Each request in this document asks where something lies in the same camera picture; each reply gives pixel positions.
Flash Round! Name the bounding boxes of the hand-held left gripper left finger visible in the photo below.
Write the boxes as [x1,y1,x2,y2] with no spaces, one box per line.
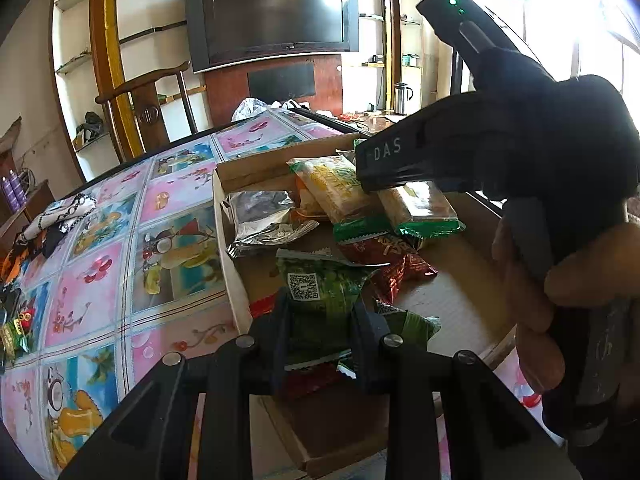
[60,287,293,480]

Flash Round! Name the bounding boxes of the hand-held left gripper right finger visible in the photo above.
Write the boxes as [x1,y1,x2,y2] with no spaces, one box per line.
[349,299,581,480]

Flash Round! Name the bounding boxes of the red cartoon face snack packet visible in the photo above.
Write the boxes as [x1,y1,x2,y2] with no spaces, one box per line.
[250,294,359,402]

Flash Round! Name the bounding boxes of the red gold striped snack packet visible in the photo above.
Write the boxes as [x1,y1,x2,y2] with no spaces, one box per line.
[340,235,439,307]

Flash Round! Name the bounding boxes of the cardboard box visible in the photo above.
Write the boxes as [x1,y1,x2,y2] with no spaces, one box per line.
[212,132,517,479]

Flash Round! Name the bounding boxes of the green yellow cracker packet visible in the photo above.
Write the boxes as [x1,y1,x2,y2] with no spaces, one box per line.
[287,155,397,247]
[377,180,466,239]

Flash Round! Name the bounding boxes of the large silver foil snack packet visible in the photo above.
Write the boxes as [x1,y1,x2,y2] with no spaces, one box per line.
[222,190,319,260]

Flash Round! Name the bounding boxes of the orange cracker packet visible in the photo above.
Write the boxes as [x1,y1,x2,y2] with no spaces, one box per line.
[295,177,334,224]

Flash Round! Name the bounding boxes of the person's right hand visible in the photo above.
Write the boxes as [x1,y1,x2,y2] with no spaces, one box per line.
[492,209,640,395]

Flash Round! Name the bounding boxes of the window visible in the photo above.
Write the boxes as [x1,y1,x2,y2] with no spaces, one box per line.
[465,0,640,97]

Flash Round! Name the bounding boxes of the steel kettle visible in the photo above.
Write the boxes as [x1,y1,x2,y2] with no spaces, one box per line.
[391,81,415,116]

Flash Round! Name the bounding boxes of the printed tablecloth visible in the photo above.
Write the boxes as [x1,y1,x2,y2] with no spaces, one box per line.
[0,110,546,480]

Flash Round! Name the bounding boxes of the wooden chair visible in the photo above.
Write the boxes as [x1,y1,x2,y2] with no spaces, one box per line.
[94,60,194,164]

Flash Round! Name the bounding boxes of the orange black cloth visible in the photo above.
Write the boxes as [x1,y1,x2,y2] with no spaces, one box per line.
[0,220,64,287]

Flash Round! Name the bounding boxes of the black flat television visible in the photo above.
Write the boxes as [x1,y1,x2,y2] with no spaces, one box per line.
[183,0,360,74]

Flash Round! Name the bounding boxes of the wooden side cabinet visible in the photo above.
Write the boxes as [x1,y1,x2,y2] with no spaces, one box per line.
[0,180,56,256]

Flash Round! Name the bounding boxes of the dark crumpled bag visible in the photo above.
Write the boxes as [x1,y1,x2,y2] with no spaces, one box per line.
[74,111,109,152]

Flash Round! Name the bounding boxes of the black wall panel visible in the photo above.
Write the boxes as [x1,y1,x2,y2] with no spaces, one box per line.
[247,62,317,101]

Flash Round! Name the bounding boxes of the white wall shelves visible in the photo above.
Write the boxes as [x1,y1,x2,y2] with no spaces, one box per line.
[52,0,192,162]

